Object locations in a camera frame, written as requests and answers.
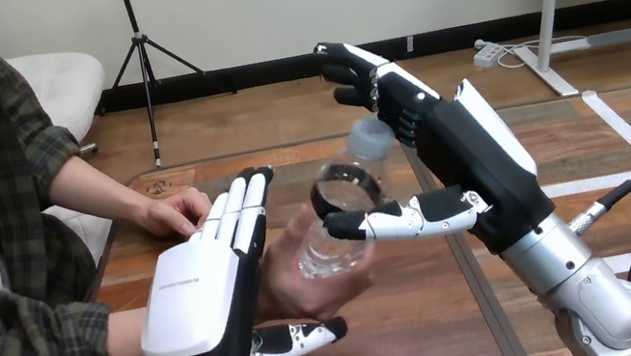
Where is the black tripod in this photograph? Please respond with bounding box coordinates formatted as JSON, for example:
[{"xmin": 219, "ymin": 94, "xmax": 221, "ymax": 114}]
[{"xmin": 77, "ymin": 0, "xmax": 251, "ymax": 178}]

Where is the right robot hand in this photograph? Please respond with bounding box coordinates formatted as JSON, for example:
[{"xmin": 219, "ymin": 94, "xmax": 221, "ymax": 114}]
[{"xmin": 290, "ymin": 6, "xmax": 563, "ymax": 285}]

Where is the tangle of cables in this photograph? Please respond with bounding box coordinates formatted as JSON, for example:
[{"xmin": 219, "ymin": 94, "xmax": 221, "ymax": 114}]
[{"xmin": 491, "ymin": 27, "xmax": 594, "ymax": 74}]

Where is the white power strip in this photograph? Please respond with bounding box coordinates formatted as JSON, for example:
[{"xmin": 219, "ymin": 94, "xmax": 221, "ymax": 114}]
[{"xmin": 468, "ymin": 37, "xmax": 508, "ymax": 71}]

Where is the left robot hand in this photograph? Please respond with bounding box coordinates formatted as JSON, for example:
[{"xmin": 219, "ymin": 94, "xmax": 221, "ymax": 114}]
[{"xmin": 113, "ymin": 155, "xmax": 354, "ymax": 356}]

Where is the clear water bottle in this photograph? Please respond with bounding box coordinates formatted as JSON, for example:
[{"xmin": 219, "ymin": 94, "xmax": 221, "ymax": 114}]
[{"xmin": 273, "ymin": 111, "xmax": 421, "ymax": 285}]

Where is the person's hand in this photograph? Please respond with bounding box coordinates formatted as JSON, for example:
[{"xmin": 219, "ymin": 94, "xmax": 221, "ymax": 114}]
[
  {"xmin": 132, "ymin": 182, "xmax": 220, "ymax": 247},
  {"xmin": 238, "ymin": 191, "xmax": 390, "ymax": 335}
]

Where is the person's forearm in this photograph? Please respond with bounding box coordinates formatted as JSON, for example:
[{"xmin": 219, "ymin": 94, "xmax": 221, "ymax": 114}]
[
  {"xmin": 41, "ymin": 143, "xmax": 151, "ymax": 240},
  {"xmin": 98, "ymin": 305, "xmax": 154, "ymax": 356}
]

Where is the white cushioned chair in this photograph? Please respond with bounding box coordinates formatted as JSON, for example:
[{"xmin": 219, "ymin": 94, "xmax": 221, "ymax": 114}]
[
  {"xmin": 41, "ymin": 196, "xmax": 122, "ymax": 276},
  {"xmin": 5, "ymin": 41, "xmax": 120, "ymax": 169}
]

